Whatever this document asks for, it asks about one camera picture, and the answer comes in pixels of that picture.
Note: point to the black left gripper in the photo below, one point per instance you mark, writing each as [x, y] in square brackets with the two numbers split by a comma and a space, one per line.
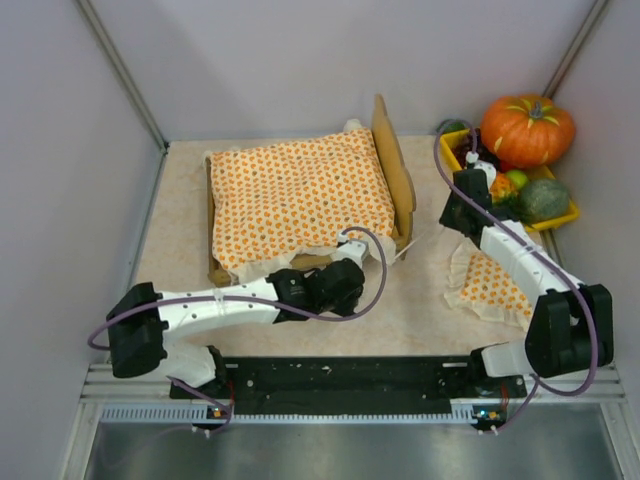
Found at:
[347, 273]

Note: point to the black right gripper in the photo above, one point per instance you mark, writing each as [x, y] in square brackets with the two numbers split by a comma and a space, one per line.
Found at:
[470, 185]

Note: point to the wooden pet bed frame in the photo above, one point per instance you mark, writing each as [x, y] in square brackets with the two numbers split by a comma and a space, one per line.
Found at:
[395, 165]

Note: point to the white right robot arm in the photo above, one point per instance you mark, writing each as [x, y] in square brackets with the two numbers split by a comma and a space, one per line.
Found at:
[571, 329]

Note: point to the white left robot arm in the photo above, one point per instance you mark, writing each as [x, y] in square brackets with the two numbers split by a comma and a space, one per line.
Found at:
[149, 330]

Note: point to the orange pineapple toy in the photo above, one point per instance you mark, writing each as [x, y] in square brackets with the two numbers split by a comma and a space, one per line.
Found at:
[503, 191]

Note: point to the red tomato under pumpkin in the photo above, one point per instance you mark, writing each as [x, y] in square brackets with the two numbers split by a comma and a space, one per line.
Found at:
[506, 166]

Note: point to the dark purple grape bunch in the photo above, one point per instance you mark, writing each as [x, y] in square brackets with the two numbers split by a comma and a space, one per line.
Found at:
[465, 145]

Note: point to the duck print pillow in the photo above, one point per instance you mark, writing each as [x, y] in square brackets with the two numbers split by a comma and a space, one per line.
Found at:
[477, 283]

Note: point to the green melon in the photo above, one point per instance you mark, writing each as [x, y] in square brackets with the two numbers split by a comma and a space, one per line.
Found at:
[542, 200]

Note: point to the dark green lime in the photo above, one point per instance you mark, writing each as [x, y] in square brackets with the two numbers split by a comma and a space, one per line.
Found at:
[450, 126]

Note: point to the orange pumpkin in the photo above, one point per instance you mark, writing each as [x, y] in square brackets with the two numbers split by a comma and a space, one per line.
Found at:
[527, 131]

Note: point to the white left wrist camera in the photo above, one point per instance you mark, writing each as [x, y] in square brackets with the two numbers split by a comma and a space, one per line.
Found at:
[354, 250]

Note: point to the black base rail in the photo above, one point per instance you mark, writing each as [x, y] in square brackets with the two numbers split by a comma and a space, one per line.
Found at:
[355, 385]

